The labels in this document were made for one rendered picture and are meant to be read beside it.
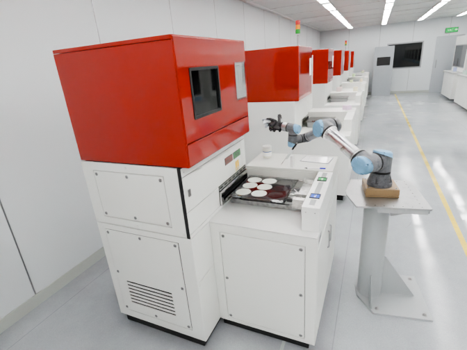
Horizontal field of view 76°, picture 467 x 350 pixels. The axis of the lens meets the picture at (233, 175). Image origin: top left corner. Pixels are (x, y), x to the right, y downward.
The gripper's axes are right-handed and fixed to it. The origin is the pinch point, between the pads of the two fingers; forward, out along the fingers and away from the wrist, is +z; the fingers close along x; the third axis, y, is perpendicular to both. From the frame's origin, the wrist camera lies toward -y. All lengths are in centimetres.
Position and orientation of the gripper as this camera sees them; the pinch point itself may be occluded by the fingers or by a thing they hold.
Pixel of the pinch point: (263, 120)
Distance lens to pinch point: 265.9
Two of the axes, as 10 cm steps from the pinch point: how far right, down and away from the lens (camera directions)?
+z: -7.8, -2.6, 5.7
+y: -5.2, 7.8, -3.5
